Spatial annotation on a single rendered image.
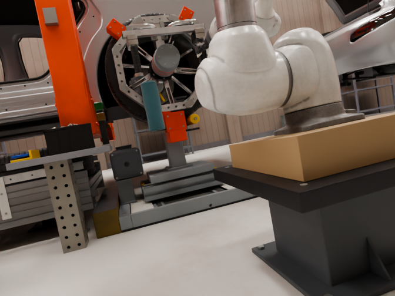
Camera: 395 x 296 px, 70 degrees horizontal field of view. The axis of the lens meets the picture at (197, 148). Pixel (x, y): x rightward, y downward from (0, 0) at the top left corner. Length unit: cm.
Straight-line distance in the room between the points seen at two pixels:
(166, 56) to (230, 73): 90
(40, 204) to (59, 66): 73
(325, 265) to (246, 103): 43
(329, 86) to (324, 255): 42
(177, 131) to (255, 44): 101
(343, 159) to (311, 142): 9
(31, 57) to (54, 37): 466
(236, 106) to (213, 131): 553
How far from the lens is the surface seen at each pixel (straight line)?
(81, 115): 159
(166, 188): 166
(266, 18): 122
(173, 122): 162
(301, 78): 77
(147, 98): 151
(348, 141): 67
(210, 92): 68
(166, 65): 153
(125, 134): 591
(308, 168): 61
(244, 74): 68
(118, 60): 167
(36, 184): 173
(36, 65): 629
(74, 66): 164
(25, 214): 177
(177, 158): 179
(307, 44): 82
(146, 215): 152
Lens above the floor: 44
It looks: 4 degrees down
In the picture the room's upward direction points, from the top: 11 degrees counter-clockwise
